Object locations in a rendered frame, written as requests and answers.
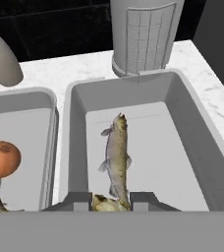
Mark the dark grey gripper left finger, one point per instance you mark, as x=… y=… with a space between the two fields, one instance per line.
x=79 y=198

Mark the grey tupperware container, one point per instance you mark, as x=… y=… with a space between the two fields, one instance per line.
x=169 y=147
x=28 y=131

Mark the plain pale grey cylinder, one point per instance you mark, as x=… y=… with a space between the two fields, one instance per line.
x=1 y=60

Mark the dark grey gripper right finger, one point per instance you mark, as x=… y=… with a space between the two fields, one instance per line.
x=142 y=198

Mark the orange brown onion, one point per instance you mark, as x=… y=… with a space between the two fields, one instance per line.
x=1 y=160

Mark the grey cylinder with grid panel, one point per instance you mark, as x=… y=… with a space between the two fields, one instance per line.
x=146 y=36

